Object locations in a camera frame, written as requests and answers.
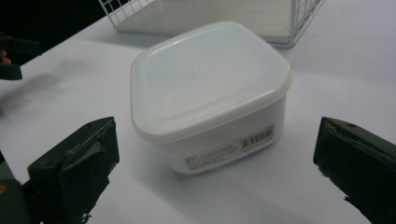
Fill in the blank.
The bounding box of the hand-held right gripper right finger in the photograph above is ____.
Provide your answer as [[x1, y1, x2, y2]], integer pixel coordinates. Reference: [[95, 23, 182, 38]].
[[312, 116, 396, 224]]

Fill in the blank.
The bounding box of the white plastic container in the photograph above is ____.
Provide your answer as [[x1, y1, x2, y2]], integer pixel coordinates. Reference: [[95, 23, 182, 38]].
[[133, 94, 288, 175]]

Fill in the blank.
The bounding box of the translucent white container lid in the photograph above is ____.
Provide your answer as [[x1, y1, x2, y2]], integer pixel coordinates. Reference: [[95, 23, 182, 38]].
[[130, 21, 293, 145]]

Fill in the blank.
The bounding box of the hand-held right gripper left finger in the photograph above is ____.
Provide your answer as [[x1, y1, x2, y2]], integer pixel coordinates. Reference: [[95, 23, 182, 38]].
[[21, 116, 120, 224]]

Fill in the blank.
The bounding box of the white wire basket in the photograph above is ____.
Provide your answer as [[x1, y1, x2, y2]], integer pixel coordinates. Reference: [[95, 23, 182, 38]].
[[98, 0, 325, 49]]

